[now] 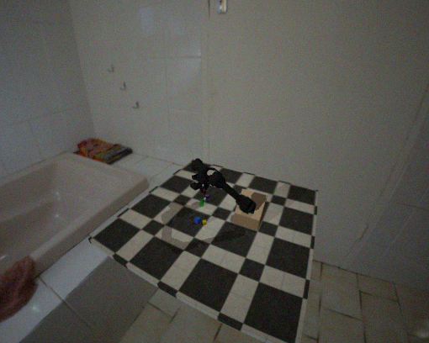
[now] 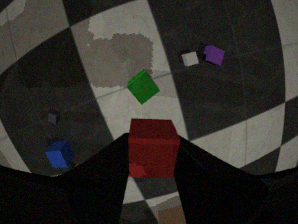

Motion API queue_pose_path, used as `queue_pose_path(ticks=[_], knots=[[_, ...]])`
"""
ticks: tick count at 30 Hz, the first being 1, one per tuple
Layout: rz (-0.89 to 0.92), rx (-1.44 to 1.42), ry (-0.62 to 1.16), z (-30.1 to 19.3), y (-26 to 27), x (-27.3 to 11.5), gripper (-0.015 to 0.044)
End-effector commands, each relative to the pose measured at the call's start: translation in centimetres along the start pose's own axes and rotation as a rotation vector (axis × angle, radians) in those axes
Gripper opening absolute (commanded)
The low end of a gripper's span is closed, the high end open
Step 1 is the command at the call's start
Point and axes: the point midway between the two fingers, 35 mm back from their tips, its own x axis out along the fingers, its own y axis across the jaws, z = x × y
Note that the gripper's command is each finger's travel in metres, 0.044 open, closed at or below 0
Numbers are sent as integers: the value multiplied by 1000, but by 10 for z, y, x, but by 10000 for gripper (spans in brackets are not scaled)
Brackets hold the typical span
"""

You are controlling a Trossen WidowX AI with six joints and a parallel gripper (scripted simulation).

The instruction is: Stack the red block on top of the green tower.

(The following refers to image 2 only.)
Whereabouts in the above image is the blue block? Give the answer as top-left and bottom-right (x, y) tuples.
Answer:
(45, 140), (74, 168)

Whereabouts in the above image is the purple block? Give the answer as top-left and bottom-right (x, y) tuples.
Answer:
(202, 45), (225, 65)

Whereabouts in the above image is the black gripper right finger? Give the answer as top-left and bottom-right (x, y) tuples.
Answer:
(174, 135), (298, 224)

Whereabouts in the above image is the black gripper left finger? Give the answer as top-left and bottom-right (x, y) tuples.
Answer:
(0, 132), (129, 224)

